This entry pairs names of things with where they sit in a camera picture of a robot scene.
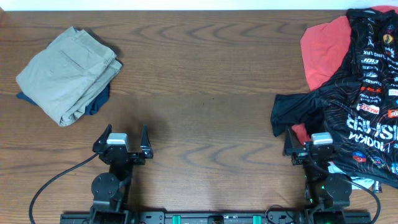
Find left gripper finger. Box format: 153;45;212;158
140;124;154;159
92;124;112;153

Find black printed sports jersey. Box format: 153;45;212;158
271;9;397;187

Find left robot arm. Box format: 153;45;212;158
89;125;154;224

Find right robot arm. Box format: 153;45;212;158
283;127;352;223

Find light blue garment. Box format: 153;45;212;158
328;162;382;194

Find folded navy garment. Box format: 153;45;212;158
16;84;111;116

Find folded khaki trousers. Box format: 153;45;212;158
16;27;123;126

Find red t-shirt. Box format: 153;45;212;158
299;6;397;151

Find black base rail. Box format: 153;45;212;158
60;211;372;224

